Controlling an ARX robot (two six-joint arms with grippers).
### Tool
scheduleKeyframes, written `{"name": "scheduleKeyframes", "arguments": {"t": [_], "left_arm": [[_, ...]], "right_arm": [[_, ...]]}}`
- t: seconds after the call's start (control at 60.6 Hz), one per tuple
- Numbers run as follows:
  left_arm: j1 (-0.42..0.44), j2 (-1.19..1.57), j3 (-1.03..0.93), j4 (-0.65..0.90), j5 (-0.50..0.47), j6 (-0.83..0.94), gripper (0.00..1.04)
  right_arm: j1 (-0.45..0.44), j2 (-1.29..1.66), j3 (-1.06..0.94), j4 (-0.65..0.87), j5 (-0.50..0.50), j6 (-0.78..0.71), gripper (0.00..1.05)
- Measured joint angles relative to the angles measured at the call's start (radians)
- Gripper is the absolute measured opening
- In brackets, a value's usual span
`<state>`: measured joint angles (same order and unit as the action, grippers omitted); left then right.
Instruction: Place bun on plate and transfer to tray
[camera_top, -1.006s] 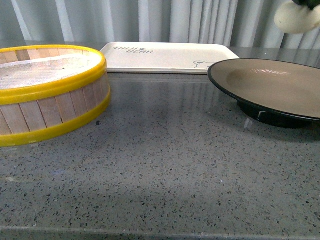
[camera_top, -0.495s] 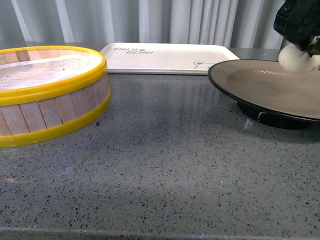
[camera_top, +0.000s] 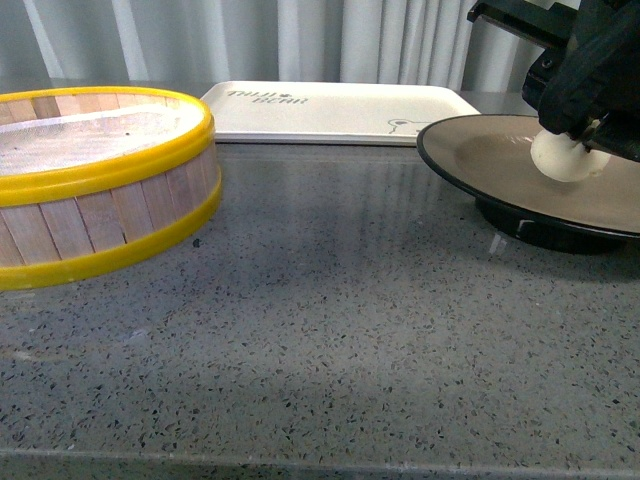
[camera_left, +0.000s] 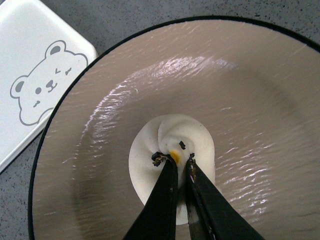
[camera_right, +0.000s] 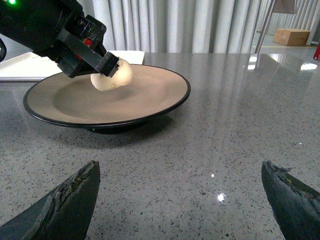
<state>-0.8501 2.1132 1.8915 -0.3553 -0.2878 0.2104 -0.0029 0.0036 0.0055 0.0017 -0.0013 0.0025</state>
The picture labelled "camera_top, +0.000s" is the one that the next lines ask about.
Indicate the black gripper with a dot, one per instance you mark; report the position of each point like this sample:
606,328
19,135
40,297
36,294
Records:
586,82

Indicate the white steamed bun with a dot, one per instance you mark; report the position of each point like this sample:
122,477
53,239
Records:
565,160

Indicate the brown plate black rim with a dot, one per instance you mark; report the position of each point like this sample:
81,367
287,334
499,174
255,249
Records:
488,156

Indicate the white bear tray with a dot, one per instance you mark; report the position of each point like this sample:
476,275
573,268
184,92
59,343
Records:
329,113

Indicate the grey curtain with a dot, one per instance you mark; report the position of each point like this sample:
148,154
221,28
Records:
389,42

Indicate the white mesh steamer liner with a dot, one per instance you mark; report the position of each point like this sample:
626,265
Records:
75,140

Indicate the wooden steamer basket yellow rims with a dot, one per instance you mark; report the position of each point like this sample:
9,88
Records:
78,222

